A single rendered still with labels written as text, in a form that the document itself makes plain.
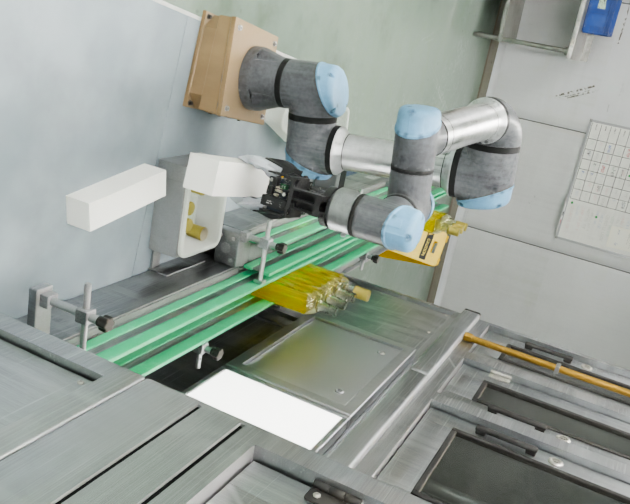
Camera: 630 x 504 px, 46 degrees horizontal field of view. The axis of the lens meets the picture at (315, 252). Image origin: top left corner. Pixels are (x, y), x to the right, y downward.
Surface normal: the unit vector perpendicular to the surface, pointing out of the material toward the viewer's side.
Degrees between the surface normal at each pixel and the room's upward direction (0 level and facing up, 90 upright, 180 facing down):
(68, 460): 90
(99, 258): 0
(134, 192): 0
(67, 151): 0
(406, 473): 90
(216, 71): 90
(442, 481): 90
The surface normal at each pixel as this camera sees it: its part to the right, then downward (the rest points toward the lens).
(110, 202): 0.88, 0.29
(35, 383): 0.18, -0.94
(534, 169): -0.44, 0.21
